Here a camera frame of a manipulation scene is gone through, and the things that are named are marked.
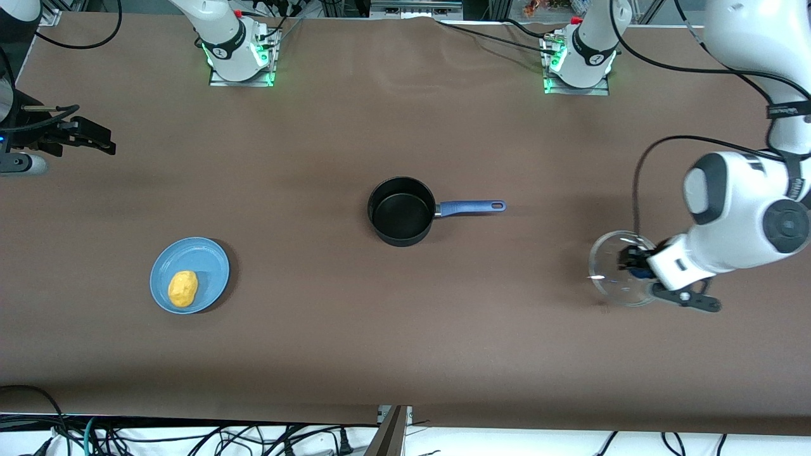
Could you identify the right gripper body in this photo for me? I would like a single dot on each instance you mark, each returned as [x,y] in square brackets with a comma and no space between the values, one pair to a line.
[52,135]

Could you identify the glass lid with blue knob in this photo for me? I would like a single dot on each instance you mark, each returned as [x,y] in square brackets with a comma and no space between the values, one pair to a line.
[605,266]

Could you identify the yellow potato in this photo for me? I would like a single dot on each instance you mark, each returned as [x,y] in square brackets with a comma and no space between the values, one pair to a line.
[182,289]

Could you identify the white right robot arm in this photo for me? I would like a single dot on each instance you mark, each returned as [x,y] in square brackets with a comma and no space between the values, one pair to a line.
[218,28]

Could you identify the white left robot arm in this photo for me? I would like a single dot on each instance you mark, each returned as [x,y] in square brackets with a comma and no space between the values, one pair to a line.
[741,209]

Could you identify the blue plate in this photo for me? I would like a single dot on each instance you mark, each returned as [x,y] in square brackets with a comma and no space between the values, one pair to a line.
[206,263]

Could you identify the brown table cover sheet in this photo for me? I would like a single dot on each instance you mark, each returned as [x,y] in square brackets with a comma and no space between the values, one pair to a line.
[405,342]

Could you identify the colourful toy figure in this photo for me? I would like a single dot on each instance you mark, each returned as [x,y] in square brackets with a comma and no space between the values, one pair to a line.
[533,7]

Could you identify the silver metal device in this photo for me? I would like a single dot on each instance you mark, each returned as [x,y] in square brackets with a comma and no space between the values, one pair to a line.
[415,7]

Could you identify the black power plug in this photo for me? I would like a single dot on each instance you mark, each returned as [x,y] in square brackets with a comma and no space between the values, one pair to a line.
[345,443]

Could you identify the metal corner bracket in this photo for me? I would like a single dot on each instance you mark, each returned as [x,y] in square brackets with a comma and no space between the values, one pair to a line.
[51,17]

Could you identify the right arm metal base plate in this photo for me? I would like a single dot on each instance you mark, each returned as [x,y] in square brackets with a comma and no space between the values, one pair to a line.
[218,81]

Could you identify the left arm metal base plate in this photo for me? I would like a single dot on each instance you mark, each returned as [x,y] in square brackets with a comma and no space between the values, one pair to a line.
[557,90]

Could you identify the aluminium frame bar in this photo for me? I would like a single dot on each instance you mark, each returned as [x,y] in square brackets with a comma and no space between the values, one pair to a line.
[389,437]

